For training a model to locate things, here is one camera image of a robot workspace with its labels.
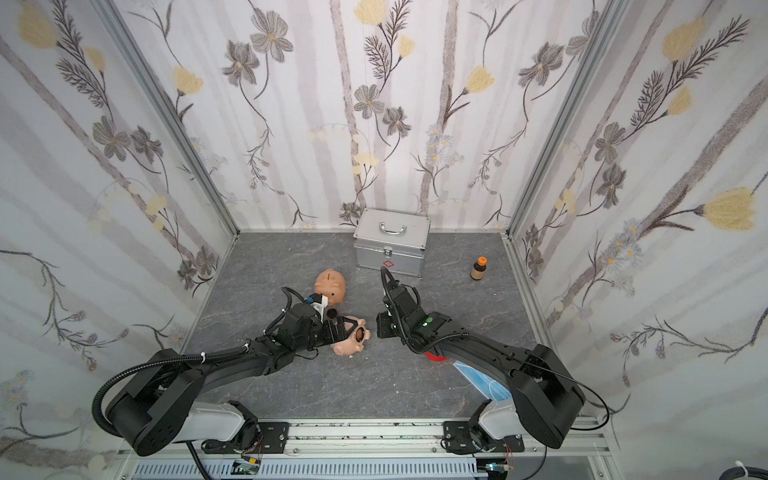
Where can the small brown orange-capped bottle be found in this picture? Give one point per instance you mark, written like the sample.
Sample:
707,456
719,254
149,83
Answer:
479,269

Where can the pink piggy bank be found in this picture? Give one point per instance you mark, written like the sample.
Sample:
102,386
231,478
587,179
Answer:
332,285
348,351

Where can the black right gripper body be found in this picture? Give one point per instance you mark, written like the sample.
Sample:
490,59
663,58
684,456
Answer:
394,315

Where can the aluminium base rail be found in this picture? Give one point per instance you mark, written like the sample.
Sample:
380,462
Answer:
406,448

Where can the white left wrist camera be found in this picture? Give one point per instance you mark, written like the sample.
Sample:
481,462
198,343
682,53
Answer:
320,303

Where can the blue face mask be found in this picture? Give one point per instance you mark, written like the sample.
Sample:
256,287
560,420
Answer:
488,387

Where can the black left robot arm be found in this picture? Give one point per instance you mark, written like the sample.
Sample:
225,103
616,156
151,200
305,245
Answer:
155,404

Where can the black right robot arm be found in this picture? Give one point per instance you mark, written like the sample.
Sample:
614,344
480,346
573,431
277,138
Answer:
545,398

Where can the silver aluminium first aid case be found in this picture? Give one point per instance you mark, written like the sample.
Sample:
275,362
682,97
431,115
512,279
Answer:
393,240

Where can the red piggy bank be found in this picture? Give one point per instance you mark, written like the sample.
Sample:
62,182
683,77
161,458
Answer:
435,358

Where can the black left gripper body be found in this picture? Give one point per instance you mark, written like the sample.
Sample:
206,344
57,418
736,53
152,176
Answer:
339,327

